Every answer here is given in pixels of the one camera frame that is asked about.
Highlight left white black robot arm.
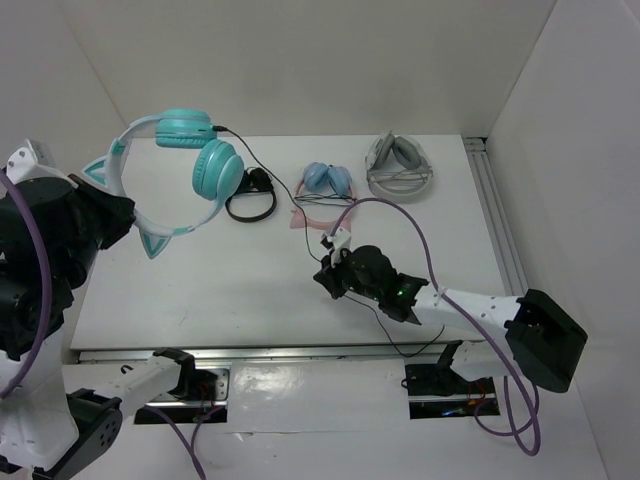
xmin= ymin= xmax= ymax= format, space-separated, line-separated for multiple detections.
xmin=1 ymin=176 xmax=198 ymax=479

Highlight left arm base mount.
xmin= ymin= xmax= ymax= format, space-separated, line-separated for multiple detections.
xmin=146 ymin=365 xmax=231 ymax=425

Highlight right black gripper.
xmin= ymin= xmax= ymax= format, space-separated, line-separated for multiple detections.
xmin=313 ymin=245 xmax=381 ymax=301

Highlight aluminium rail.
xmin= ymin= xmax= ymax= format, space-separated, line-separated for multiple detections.
xmin=77 ymin=341 xmax=506 ymax=363
xmin=462 ymin=137 xmax=528 ymax=295

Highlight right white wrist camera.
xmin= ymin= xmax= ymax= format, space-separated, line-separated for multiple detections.
xmin=320 ymin=227 xmax=352 ymax=265

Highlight grey white over-ear headphones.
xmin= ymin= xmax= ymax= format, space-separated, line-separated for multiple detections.
xmin=364 ymin=131 xmax=434 ymax=204

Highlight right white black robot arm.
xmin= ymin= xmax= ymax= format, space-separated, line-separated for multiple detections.
xmin=313 ymin=245 xmax=588 ymax=393

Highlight pink blue cat-ear headphones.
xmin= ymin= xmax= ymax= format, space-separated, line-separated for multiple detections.
xmin=289 ymin=162 xmax=357 ymax=231

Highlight black on-ear headphones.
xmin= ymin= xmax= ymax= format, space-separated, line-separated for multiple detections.
xmin=225 ymin=167 xmax=278 ymax=224

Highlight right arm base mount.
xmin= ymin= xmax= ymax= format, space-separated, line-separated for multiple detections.
xmin=401 ymin=364 xmax=500 ymax=420

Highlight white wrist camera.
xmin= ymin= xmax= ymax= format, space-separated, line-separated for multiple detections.
xmin=320 ymin=227 xmax=352 ymax=265
xmin=6 ymin=139 xmax=57 ymax=184

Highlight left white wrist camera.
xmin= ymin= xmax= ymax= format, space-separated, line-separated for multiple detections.
xmin=6 ymin=139 xmax=57 ymax=184

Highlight black headphone audio cable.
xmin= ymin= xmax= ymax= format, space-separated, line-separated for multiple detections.
xmin=211 ymin=124 xmax=447 ymax=358

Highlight aluminium rail right side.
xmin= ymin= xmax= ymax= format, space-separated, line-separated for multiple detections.
xmin=462 ymin=137 xmax=528 ymax=295

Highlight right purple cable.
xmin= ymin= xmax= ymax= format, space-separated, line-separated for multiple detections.
xmin=327 ymin=197 xmax=544 ymax=459

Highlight aluminium rail front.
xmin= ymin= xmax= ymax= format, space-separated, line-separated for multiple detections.
xmin=77 ymin=341 xmax=506 ymax=363

